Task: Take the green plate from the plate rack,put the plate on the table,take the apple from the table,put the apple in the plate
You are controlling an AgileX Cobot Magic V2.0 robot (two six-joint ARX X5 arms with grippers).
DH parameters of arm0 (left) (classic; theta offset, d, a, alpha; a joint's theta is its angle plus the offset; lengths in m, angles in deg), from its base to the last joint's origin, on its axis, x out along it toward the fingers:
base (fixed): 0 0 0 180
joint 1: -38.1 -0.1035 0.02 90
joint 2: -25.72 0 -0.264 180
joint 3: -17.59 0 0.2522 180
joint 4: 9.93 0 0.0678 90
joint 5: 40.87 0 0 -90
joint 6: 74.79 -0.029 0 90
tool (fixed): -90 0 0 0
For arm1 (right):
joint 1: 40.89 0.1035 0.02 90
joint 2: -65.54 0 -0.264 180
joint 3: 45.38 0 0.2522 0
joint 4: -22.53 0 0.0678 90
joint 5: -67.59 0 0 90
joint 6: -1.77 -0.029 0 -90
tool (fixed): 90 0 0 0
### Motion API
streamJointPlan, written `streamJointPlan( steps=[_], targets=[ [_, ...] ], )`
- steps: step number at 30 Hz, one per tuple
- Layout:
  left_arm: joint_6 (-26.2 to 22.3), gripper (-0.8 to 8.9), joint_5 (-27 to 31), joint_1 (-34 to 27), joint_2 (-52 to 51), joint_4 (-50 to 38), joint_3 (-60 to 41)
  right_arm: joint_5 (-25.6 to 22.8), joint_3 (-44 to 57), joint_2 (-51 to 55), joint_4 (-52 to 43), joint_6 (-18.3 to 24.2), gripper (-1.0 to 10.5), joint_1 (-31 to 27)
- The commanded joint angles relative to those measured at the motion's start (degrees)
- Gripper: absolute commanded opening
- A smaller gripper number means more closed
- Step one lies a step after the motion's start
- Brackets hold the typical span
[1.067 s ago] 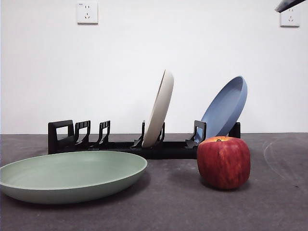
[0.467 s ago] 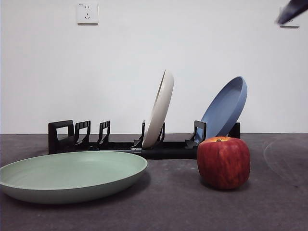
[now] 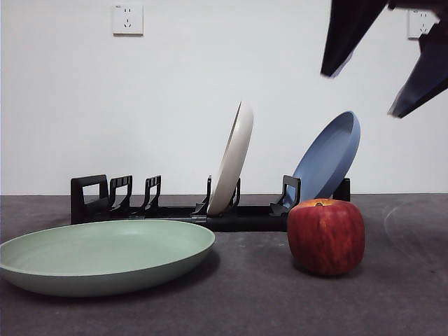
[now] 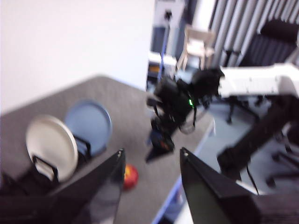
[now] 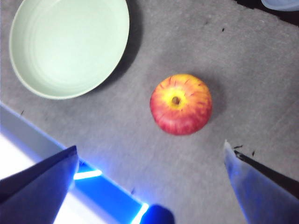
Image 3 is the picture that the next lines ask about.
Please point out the white plate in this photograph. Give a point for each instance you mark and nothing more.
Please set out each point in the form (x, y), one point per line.
(233, 157)

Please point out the blue plate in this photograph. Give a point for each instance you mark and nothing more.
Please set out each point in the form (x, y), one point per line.
(329, 157)

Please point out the black plate rack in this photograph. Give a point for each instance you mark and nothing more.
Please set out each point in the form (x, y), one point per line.
(245, 222)

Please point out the red apple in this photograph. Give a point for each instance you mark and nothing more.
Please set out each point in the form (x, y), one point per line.
(326, 238)

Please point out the green plate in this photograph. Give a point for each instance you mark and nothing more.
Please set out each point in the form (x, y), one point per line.
(105, 252)

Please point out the white wall socket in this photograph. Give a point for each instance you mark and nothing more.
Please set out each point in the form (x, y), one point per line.
(418, 22)
(128, 19)

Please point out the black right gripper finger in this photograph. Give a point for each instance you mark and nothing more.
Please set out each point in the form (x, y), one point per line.
(428, 73)
(344, 31)

